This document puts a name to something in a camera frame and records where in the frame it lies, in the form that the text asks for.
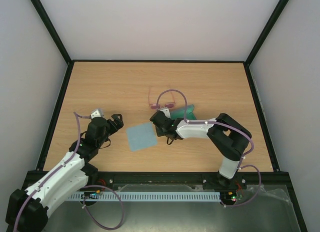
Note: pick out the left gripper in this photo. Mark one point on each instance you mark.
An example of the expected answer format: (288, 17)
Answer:
(119, 122)

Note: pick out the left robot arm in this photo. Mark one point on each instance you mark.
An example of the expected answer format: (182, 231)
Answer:
(30, 209)

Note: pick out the right circuit board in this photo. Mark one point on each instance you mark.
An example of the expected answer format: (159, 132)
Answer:
(230, 198)

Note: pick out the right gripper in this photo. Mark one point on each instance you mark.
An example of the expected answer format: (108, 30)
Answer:
(169, 129)

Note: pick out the light blue cable duct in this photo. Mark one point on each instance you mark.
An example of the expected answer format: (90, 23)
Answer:
(152, 197)

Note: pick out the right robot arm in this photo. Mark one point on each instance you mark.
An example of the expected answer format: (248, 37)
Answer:
(231, 139)

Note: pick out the left circuit board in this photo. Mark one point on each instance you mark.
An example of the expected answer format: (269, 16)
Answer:
(94, 195)

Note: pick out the black cage frame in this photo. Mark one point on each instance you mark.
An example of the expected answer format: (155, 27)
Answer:
(258, 106)

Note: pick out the circuit board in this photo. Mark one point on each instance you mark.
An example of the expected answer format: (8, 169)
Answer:
(230, 198)
(94, 195)

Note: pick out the black aluminium front rail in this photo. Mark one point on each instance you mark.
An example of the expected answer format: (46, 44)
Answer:
(208, 181)

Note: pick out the blue cleaning cloth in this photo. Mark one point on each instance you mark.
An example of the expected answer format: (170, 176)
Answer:
(141, 137)

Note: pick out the pink sunglasses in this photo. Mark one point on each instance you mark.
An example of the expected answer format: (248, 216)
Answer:
(166, 100)

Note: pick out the grey-green glasses case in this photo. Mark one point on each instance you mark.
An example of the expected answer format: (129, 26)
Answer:
(177, 113)

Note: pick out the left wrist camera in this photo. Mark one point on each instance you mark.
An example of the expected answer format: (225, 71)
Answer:
(97, 113)

